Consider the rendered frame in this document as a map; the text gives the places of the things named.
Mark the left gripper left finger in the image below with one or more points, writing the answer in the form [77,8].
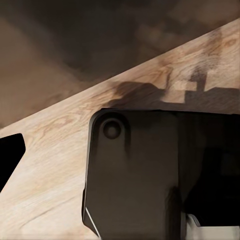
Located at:
[12,149]

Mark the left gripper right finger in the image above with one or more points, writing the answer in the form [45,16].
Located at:
[232,149]

